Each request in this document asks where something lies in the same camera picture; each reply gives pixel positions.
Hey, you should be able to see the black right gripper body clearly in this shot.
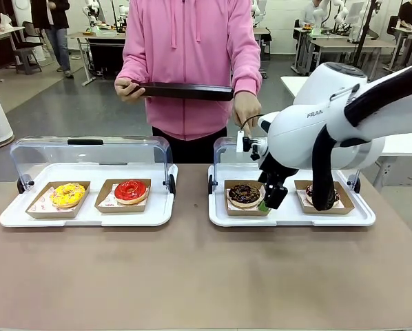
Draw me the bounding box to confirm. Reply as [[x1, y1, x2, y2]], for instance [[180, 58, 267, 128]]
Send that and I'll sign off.
[[256, 153, 298, 188]]

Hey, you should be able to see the chocolate sprinkled donut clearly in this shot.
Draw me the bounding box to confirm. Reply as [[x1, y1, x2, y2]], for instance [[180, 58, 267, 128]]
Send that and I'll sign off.
[[227, 184, 265, 209]]

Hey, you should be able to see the dark donut with white drizzle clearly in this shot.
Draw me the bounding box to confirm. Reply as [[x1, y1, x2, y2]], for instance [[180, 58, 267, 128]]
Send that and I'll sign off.
[[305, 183, 340, 208]]

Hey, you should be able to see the cardboard tray of drizzled donut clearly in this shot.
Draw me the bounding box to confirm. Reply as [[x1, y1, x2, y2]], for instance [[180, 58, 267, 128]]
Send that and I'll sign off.
[[293, 179, 356, 215]]

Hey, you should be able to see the dark brown serving tray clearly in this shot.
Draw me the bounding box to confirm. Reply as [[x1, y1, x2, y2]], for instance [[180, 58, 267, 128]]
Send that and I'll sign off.
[[130, 79, 236, 103]]

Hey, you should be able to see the pink sleeved right forearm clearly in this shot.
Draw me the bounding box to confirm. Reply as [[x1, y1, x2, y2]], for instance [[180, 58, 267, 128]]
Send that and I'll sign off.
[[115, 48, 150, 87]]

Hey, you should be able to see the pink sleeved left forearm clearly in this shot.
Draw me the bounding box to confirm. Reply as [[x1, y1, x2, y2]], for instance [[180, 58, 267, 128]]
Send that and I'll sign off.
[[230, 48, 264, 96]]

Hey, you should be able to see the red glazed donut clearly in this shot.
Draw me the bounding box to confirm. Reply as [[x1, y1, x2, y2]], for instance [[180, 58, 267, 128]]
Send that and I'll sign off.
[[114, 179, 149, 206]]

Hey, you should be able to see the person in pink hoodie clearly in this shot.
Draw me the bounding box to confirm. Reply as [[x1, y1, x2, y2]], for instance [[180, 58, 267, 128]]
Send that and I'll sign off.
[[114, 0, 264, 164]]

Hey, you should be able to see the red frosted donut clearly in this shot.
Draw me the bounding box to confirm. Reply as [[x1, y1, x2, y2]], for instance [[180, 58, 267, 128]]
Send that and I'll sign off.
[[94, 178, 152, 214]]

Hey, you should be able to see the background person white shirt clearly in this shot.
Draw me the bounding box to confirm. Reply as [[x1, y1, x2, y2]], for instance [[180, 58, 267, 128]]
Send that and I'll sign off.
[[301, 0, 322, 30]]

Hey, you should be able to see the yellow sprinkled donut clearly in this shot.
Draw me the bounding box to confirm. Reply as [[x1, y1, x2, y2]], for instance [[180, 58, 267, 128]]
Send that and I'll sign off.
[[50, 182, 87, 209]]

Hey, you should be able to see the seated background person black shirt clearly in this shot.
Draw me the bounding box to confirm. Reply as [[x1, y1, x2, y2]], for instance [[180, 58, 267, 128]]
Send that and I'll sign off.
[[398, 0, 412, 29]]

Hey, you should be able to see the yellow frosted donut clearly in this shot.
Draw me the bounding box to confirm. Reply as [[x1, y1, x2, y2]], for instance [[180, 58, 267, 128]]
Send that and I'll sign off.
[[25, 180, 92, 219]]

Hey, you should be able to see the background person in dark jacket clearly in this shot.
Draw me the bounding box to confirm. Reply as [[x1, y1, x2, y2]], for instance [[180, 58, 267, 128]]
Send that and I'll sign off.
[[30, 0, 72, 78]]

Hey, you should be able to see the person's left hand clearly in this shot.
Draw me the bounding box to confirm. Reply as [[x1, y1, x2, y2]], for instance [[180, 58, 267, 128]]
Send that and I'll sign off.
[[234, 92, 262, 139]]

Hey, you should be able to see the person's right hand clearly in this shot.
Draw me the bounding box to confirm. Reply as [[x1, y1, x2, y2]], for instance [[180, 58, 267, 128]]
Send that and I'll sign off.
[[114, 77, 147, 103]]

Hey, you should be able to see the white display tray base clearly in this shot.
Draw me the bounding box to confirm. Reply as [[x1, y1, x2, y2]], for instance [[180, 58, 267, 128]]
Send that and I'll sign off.
[[0, 162, 178, 228], [207, 163, 377, 228]]

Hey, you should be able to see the white printed paper liner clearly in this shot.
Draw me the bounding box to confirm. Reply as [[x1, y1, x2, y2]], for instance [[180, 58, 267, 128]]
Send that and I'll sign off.
[[227, 188, 266, 212], [302, 188, 344, 210], [32, 188, 81, 215], [100, 183, 147, 212]]

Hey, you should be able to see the white side table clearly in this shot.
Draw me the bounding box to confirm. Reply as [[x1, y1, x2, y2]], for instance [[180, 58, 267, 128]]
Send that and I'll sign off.
[[280, 75, 412, 189]]

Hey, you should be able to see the long grey background desk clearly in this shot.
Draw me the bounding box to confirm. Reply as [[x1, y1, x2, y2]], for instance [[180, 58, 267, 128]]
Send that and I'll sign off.
[[309, 37, 399, 79]]

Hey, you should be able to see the black tripod pole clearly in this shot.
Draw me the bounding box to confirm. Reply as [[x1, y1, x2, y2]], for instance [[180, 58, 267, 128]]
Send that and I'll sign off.
[[356, 0, 381, 65]]

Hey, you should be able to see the grey background desk dark cabinet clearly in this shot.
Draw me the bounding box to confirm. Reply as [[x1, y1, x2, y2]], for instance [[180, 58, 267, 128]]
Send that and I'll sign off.
[[65, 30, 127, 87]]

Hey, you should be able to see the black office chair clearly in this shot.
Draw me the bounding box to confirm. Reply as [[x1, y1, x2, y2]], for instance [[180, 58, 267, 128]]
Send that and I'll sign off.
[[12, 21, 48, 75]]

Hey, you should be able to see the background desk with white figures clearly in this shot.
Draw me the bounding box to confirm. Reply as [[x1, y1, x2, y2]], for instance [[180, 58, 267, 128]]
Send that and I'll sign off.
[[0, 12, 26, 74]]

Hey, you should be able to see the thick black cable sleeve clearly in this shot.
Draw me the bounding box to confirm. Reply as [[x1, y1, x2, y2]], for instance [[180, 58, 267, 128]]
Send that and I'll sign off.
[[311, 60, 412, 212]]

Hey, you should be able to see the clear display lid black handle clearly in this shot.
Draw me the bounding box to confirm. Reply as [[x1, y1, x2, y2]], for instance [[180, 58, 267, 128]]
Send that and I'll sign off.
[[213, 137, 362, 194], [10, 136, 174, 194]]

